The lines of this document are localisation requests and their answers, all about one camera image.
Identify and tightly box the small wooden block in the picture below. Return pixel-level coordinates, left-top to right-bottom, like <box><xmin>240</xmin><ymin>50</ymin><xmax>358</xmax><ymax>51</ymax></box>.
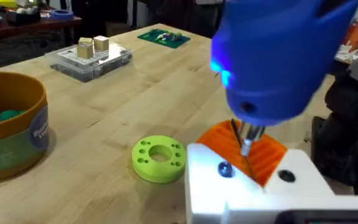
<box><xmin>93</xmin><ymin>35</ymin><xmax>110</xmax><ymax>52</ymax></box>
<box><xmin>76</xmin><ymin>37</ymin><xmax>95</xmax><ymax>60</ymax></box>

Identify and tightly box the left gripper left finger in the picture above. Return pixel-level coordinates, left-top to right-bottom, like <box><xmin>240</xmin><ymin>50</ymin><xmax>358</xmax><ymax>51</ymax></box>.
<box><xmin>185</xmin><ymin>119</ymin><xmax>265</xmax><ymax>224</ymax></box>

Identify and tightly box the green board with blocks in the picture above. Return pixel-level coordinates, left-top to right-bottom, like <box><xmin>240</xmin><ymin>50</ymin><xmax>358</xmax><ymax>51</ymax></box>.
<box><xmin>137</xmin><ymin>28</ymin><xmax>191</xmax><ymax>49</ymax></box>

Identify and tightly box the heap of orange white parts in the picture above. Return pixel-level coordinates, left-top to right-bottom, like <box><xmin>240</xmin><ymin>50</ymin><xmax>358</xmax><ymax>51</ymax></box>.
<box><xmin>334</xmin><ymin>18</ymin><xmax>358</xmax><ymax>65</ymax></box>

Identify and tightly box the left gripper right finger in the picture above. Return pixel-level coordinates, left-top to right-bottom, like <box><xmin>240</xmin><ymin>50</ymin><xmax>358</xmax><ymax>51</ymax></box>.
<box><xmin>248</xmin><ymin>133</ymin><xmax>336</xmax><ymax>197</ymax></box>

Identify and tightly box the blue electric screwdriver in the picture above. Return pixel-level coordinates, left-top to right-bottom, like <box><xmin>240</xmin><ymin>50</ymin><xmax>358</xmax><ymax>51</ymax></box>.
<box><xmin>209</xmin><ymin>0</ymin><xmax>358</xmax><ymax>157</ymax></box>

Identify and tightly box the blue tape roll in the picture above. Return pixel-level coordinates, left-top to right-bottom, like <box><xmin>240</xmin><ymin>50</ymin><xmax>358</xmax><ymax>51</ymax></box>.
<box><xmin>49</xmin><ymin>9</ymin><xmax>75</xmax><ymax>22</ymax></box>

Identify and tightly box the green disc with holes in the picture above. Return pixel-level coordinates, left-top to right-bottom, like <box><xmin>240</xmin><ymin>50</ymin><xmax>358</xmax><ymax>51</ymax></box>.
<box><xmin>131</xmin><ymin>134</ymin><xmax>188</xmax><ymax>184</ymax></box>

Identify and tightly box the black box with clutter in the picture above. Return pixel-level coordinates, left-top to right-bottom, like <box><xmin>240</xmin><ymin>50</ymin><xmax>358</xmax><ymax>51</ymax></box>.
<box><xmin>5</xmin><ymin>6</ymin><xmax>42</xmax><ymax>26</ymax></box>

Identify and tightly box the dark wooden side table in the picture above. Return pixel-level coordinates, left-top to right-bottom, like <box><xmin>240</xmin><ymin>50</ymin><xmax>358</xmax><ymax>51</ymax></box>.
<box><xmin>0</xmin><ymin>14</ymin><xmax>83</xmax><ymax>47</ymax></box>

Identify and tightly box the clear plastic parts box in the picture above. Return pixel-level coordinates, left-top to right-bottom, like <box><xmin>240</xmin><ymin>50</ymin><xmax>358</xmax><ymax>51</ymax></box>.
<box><xmin>44</xmin><ymin>41</ymin><xmax>134</xmax><ymax>83</ymax></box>

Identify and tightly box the orange tub with toys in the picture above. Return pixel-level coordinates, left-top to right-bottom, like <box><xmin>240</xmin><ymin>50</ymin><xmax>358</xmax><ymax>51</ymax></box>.
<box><xmin>0</xmin><ymin>71</ymin><xmax>50</xmax><ymax>183</ymax></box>

